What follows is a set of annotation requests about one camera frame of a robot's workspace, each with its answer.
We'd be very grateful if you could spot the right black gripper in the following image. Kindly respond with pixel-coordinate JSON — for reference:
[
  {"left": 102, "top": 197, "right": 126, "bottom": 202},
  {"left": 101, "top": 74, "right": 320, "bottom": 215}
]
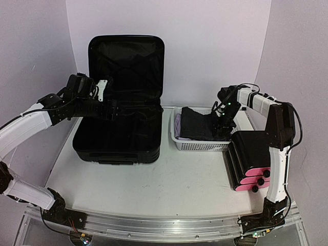
[{"left": 213, "top": 102, "right": 241, "bottom": 137}]

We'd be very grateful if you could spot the black garment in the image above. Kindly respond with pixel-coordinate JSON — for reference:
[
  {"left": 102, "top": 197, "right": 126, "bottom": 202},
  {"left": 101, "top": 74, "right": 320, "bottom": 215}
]
[{"left": 180, "top": 107, "right": 233, "bottom": 141}]

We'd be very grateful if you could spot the black pouch with pink end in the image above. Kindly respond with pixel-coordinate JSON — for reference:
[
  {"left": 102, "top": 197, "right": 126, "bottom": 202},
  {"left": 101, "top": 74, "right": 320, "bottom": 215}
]
[{"left": 231, "top": 131, "right": 271, "bottom": 179}]

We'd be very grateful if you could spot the white perforated plastic basket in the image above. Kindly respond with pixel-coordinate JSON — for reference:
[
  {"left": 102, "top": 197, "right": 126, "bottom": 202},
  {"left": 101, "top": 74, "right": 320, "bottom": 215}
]
[{"left": 170, "top": 107, "right": 247, "bottom": 152}]

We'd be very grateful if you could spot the purple cloth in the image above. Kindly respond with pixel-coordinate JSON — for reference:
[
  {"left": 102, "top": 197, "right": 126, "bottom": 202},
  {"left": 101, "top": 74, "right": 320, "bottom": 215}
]
[{"left": 174, "top": 114, "right": 191, "bottom": 140}]

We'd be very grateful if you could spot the black ribbed hard-shell suitcase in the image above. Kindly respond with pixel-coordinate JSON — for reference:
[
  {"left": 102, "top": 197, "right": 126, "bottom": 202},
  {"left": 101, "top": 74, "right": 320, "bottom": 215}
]
[{"left": 72, "top": 35, "right": 165, "bottom": 165}]

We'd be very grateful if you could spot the pink drawer black knob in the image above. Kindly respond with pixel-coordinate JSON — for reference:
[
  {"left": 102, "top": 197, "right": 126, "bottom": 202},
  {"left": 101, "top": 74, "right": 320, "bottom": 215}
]
[{"left": 231, "top": 181, "right": 270, "bottom": 193}]

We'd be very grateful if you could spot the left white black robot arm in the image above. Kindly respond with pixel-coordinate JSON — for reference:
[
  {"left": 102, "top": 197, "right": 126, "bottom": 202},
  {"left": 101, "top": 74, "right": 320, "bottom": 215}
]
[{"left": 1, "top": 73, "right": 120, "bottom": 224}]

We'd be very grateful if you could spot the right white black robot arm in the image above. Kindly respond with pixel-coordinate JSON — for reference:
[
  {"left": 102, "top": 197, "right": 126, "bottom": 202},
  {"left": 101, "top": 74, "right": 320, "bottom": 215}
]
[{"left": 212, "top": 84, "right": 300, "bottom": 234}]

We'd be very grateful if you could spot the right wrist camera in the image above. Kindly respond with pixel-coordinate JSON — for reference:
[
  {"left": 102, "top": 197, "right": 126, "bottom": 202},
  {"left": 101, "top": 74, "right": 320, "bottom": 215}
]
[{"left": 211, "top": 101, "right": 222, "bottom": 117}]

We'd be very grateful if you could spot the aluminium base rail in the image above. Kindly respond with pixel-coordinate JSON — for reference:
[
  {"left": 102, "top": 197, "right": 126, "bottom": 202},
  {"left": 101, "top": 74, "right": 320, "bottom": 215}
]
[{"left": 24, "top": 202, "right": 302, "bottom": 240}]

